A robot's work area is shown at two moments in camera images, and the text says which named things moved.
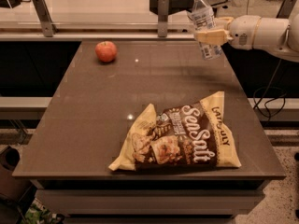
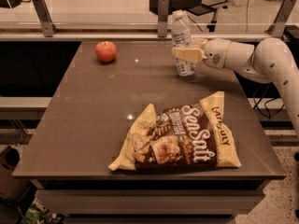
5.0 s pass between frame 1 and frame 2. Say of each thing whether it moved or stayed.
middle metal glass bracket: stayed
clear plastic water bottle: moved
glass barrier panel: stayed
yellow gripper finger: moved
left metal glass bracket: stayed
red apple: stayed
